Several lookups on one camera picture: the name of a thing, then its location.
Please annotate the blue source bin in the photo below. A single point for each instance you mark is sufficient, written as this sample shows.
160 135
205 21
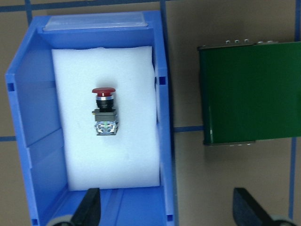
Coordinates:
36 115

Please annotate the white foam pad source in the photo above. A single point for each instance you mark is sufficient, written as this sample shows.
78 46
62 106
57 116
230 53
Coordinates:
131 157

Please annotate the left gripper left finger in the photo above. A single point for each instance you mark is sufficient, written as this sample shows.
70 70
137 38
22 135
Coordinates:
88 212

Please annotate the green conveyor belt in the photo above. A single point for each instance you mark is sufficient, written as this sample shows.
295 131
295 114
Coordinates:
250 91

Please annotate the red push button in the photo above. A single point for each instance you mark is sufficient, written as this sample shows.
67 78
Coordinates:
106 122

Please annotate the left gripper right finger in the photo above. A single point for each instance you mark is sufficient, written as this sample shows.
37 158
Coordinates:
247 211

